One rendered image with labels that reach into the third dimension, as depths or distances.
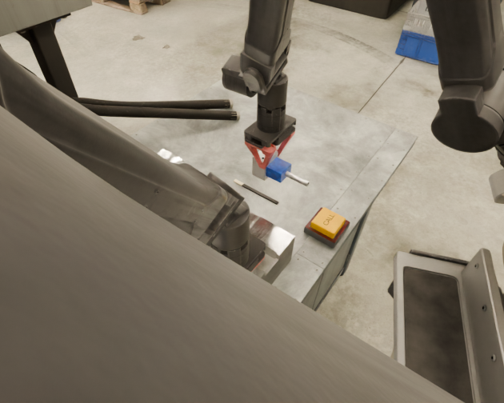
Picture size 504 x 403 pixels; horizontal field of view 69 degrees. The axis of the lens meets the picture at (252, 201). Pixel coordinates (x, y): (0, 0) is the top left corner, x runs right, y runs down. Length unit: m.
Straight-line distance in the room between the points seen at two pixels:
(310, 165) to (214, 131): 0.32
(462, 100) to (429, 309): 0.27
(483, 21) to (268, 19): 0.26
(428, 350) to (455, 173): 2.07
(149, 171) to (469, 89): 0.37
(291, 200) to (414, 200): 1.37
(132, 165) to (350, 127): 1.06
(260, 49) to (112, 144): 0.44
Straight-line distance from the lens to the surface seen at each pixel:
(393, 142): 1.20
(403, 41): 3.70
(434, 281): 0.58
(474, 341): 0.54
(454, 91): 0.49
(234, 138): 1.12
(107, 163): 0.18
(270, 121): 0.72
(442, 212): 2.24
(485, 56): 0.47
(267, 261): 0.74
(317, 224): 0.85
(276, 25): 0.56
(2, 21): 1.19
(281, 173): 0.79
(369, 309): 1.74
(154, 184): 0.23
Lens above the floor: 1.48
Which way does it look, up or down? 47 degrees down
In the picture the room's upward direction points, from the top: 2 degrees clockwise
